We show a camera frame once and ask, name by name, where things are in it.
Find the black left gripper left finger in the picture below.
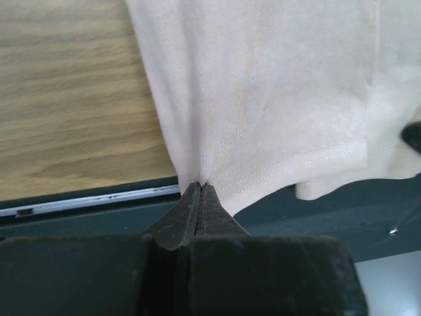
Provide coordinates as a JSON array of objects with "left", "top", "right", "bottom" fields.
[{"left": 1, "top": 183, "right": 201, "bottom": 315}]

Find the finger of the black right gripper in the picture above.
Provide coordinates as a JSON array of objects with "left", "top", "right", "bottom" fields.
[{"left": 401, "top": 121, "right": 421, "bottom": 150}]

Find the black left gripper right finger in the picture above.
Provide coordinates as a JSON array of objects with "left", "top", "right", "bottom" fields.
[{"left": 187, "top": 185, "right": 367, "bottom": 315}]

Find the beige t shirt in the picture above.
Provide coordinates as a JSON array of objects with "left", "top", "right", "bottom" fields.
[{"left": 127, "top": 1, "right": 420, "bottom": 214}]

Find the aluminium frame rail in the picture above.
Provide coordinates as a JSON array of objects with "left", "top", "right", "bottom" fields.
[{"left": 1, "top": 185, "right": 180, "bottom": 217}]

